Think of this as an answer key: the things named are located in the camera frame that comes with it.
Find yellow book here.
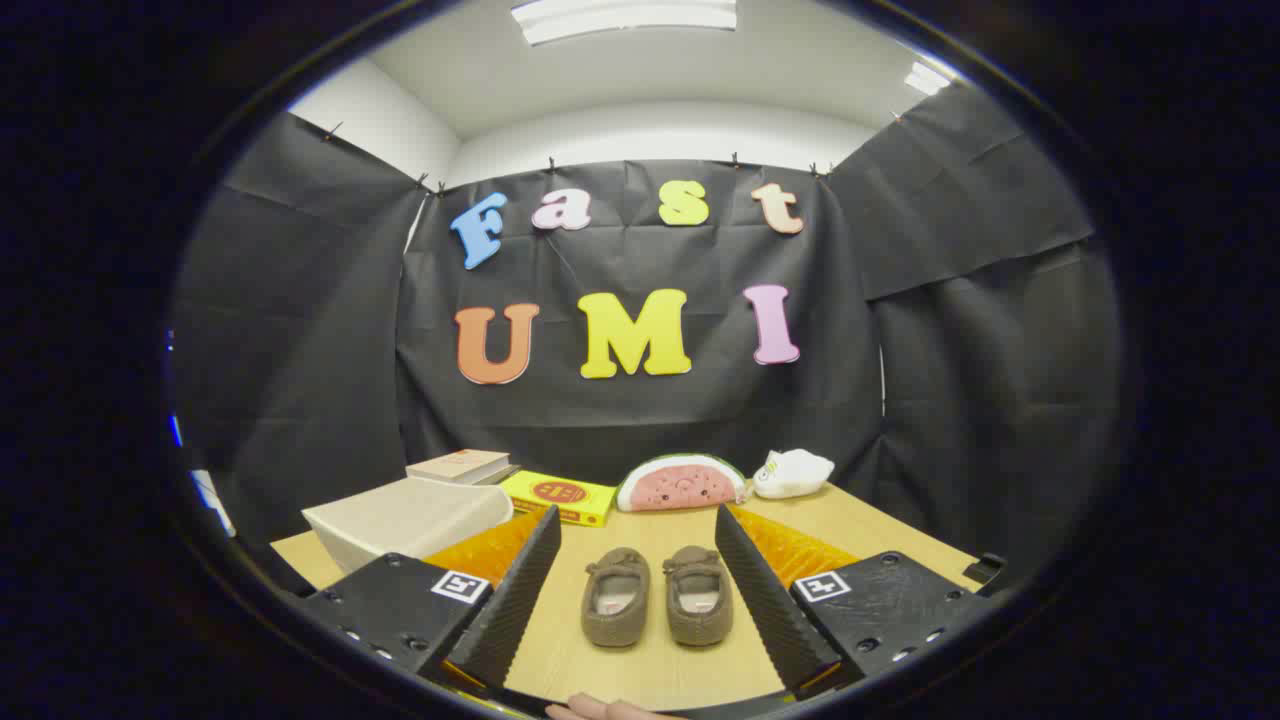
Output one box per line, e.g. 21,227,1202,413
498,470,618,528

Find black backdrop cloth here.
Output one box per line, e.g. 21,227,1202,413
170,80,1126,591

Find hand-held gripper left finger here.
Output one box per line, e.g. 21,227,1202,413
300,505,563,691

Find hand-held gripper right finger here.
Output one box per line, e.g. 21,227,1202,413
714,503,1001,696

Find cream fabric storage box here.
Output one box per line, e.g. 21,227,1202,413
302,477,515,575

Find long ceiling light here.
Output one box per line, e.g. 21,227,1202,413
510,0,739,47

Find beige book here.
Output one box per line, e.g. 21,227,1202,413
405,449,513,486

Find watermelon slice plush toy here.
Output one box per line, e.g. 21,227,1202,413
615,453,749,513

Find white plush toy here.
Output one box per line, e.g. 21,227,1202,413
752,449,836,500

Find brown fuzzy slipper shoe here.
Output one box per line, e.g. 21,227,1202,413
663,545,735,647
581,547,652,648

